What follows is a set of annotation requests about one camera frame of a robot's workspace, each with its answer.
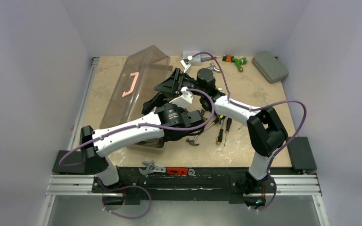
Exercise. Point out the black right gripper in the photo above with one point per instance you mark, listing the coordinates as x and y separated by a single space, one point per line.
175 82

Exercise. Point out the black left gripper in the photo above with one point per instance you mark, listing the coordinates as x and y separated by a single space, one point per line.
149 107

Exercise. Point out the beige translucent plastic toolbox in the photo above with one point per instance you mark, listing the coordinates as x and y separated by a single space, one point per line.
141 72

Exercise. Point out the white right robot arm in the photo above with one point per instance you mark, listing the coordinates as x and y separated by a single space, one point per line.
265 128

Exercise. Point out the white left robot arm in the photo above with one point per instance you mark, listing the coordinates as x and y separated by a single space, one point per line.
170 122

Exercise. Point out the clear small parts box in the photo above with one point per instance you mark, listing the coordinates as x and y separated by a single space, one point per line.
190 55

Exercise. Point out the red blue small screwdriver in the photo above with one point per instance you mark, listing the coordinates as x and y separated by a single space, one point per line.
205 59

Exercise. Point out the silver metal socket fitting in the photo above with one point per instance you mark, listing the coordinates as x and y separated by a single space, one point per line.
213 68

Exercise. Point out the small black hammer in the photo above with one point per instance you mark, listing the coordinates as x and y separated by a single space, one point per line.
193 141

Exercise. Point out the black thin screwdriver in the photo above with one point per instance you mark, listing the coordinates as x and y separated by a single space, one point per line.
228 125

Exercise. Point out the black yellow short screwdriver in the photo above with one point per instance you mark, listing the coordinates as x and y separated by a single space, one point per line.
220 135

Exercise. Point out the black left side block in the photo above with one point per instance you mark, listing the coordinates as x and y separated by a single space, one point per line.
68 170

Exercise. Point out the black block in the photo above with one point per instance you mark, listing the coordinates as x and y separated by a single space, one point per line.
68 170
301 155

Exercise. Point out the grey plastic case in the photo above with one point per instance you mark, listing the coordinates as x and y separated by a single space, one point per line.
269 67

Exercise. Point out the black right side block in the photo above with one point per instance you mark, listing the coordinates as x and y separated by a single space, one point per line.
301 155

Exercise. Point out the green orange hose nozzle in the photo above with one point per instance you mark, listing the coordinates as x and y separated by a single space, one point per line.
237 61

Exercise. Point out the red handled adjustable wrench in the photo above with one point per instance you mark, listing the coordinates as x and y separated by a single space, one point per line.
150 168

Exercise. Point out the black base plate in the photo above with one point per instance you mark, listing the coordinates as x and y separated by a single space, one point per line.
229 184

